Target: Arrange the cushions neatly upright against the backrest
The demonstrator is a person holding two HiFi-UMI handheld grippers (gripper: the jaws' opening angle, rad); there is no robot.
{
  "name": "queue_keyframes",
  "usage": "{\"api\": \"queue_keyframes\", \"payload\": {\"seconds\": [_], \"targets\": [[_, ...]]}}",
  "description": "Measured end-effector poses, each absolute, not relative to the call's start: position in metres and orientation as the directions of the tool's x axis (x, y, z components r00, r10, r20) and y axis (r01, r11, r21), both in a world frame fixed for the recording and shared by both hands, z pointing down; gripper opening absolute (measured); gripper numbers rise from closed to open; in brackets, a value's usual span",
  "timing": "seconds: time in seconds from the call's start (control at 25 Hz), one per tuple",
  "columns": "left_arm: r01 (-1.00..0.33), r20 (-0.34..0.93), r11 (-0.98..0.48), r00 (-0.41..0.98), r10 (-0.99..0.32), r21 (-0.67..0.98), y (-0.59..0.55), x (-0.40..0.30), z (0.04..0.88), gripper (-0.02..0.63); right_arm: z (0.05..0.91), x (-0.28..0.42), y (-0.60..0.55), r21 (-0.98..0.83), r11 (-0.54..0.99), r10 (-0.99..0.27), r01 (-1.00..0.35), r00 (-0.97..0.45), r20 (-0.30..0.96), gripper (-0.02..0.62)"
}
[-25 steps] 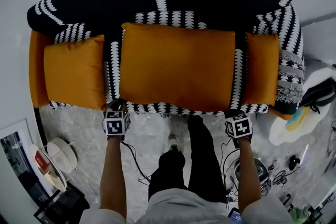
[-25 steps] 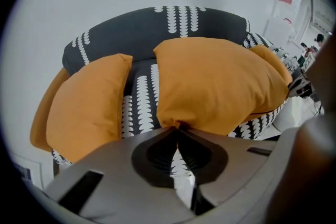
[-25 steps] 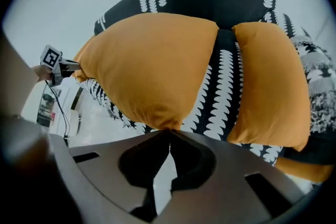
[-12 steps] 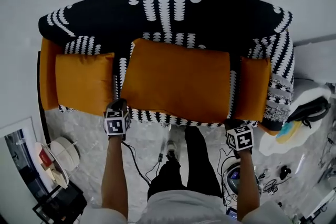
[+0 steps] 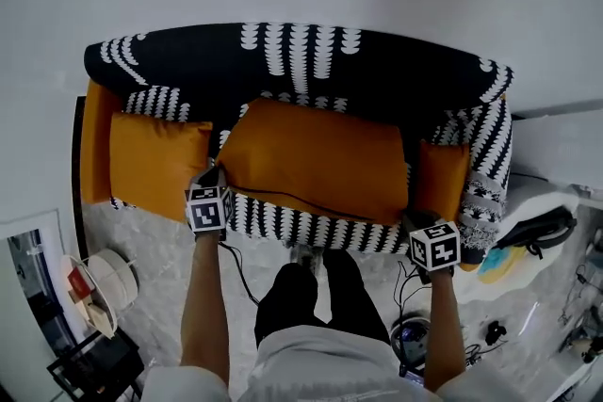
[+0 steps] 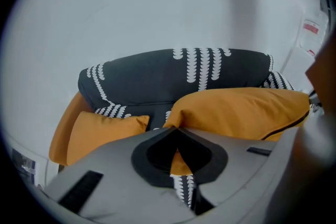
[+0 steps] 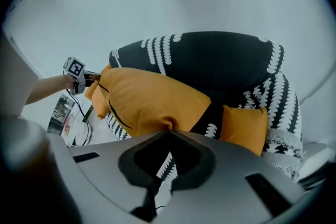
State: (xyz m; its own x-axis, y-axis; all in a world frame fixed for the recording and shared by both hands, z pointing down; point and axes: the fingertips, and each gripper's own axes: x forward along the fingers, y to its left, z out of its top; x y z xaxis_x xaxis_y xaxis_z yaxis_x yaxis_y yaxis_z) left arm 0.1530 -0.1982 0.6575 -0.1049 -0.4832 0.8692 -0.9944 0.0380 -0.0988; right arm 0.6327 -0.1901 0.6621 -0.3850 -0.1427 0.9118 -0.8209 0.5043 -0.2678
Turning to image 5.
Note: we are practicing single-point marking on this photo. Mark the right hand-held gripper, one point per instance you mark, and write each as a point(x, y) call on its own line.
point(435, 249)

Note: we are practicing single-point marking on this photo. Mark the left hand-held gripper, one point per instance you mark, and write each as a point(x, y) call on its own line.
point(207, 214)

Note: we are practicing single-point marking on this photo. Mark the orange cushion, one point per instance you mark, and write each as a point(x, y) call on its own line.
point(155, 165)
point(440, 179)
point(311, 155)

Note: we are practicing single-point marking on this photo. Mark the orange sofa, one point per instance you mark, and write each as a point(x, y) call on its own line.
point(96, 146)

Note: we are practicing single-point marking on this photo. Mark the person's left forearm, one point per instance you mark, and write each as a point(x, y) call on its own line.
point(205, 310)

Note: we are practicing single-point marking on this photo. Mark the person's right forearm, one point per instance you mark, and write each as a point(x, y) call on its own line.
point(445, 329)

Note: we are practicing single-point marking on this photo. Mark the black white patterned sofa cover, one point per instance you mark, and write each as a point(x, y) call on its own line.
point(212, 61)

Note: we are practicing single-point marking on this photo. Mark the grey white patterned blanket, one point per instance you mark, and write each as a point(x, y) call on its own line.
point(480, 202)

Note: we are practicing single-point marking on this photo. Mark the blue cloth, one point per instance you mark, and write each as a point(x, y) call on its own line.
point(492, 259)

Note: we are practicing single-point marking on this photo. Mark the yellow cloth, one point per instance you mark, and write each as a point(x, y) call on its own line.
point(509, 268)

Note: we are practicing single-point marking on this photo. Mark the round black grey device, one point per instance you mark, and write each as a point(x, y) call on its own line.
point(410, 339)

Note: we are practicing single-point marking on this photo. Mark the person's grey shoe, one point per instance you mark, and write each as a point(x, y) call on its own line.
point(306, 259)

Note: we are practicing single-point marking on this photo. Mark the black backpack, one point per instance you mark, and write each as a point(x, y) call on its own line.
point(542, 226)

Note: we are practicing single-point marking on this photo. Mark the small black device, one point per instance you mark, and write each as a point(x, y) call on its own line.
point(494, 332)

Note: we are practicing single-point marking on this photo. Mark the white round chair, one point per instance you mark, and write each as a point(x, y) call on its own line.
point(542, 282)

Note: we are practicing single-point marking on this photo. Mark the white round side table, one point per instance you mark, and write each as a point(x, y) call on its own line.
point(118, 278)

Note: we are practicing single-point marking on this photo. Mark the person's black trousers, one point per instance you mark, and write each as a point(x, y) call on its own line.
point(287, 296)

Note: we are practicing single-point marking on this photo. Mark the red book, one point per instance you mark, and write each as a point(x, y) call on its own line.
point(80, 284)

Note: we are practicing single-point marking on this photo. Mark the person's white t-shirt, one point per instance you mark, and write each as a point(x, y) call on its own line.
point(330, 367)

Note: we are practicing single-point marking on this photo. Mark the white framed glass door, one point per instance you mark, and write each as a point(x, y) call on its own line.
point(28, 278)

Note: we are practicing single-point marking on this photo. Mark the black metal rack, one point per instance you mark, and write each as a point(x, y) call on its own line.
point(99, 367)

